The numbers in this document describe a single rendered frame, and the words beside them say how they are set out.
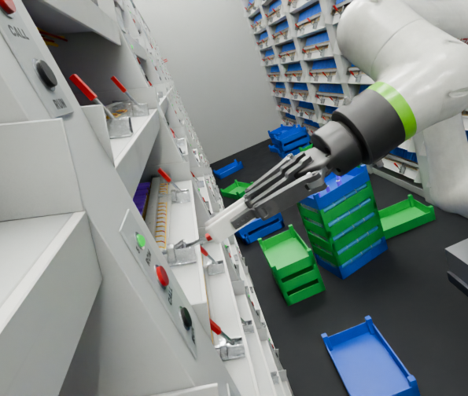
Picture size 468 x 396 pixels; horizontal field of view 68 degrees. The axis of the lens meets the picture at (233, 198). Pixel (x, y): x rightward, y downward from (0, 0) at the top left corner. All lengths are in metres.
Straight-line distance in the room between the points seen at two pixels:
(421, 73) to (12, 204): 0.47
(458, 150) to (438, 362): 0.72
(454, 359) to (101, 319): 1.31
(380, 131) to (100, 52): 0.65
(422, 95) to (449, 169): 0.61
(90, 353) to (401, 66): 0.48
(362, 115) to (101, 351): 0.40
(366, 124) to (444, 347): 1.11
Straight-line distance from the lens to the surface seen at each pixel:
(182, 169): 0.91
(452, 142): 1.09
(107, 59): 0.90
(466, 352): 1.47
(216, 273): 0.84
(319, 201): 1.56
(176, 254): 0.51
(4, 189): 0.21
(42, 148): 0.20
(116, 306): 0.23
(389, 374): 1.42
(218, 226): 0.49
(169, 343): 0.25
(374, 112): 0.49
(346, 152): 0.48
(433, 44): 0.55
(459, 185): 1.12
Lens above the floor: 1.13
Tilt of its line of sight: 21 degrees down
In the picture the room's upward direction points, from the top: 23 degrees counter-clockwise
